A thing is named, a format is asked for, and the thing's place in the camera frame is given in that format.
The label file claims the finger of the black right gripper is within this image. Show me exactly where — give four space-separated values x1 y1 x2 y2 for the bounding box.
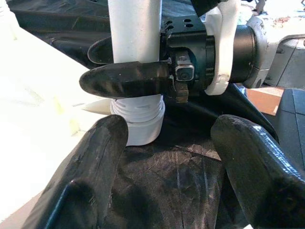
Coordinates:
87 37 114 65
79 61 173 99

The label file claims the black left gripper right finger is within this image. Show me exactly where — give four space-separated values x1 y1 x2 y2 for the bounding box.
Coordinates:
211 114 305 229

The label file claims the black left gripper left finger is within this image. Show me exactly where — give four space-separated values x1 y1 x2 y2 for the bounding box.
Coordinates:
21 114 131 229

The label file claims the white plastic table top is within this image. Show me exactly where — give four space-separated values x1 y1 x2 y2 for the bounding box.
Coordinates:
0 23 165 221

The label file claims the brown cardboard box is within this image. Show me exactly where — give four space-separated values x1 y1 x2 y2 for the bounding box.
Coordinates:
246 87 285 116

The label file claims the black shiny table cloth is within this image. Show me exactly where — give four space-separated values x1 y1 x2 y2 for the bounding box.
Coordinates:
0 0 305 229

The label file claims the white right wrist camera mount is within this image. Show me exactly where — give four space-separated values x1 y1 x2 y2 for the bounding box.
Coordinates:
190 0 241 96

